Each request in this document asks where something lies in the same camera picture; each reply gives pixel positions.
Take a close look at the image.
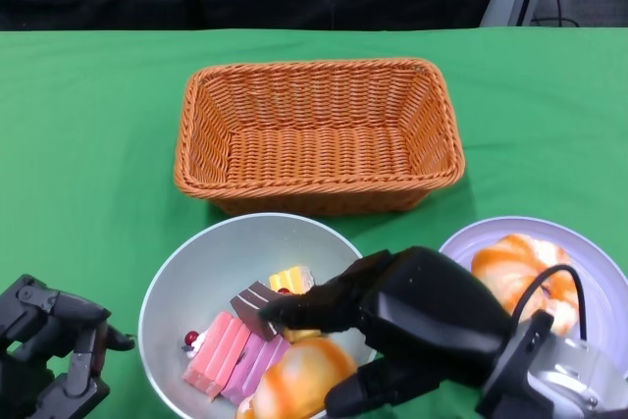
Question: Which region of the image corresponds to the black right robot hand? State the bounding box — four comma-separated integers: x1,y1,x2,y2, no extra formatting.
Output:
257,245,514,419

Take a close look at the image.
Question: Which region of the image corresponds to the magenta cake slice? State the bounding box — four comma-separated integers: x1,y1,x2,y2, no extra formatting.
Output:
220,333,290,406

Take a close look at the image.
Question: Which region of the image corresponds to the salmon pink cake slice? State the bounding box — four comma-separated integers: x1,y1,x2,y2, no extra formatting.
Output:
182,310,251,399

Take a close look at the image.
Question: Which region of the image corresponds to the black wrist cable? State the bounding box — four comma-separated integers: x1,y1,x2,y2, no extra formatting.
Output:
512,264,588,341

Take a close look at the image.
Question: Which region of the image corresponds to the chocolate layer cake piece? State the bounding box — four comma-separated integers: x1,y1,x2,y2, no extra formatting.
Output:
229,281,287,341

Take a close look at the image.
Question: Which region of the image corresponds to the yellow cream cake slice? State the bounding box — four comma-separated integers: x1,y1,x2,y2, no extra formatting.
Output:
268,265,325,344

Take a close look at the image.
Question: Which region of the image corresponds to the pale lilac plate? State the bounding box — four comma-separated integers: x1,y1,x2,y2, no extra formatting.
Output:
438,216,628,351

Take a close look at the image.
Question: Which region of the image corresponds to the orange wicker basket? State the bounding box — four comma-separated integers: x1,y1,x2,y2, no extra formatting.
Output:
174,58,466,218

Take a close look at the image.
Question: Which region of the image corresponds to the green tablecloth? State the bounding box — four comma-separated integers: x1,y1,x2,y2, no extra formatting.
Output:
0,26,628,419

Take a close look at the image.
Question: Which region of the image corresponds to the ring-shaped orange swirl bread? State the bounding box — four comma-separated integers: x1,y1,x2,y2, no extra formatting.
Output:
470,234,580,337

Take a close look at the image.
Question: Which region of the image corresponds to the oval orange swirl bread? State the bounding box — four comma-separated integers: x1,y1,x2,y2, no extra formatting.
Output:
235,338,359,419

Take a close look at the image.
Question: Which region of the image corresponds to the grey-green bowl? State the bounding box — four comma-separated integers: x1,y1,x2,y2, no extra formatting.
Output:
137,212,379,419

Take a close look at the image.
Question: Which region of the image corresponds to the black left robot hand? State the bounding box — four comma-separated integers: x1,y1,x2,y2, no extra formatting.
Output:
0,274,136,419

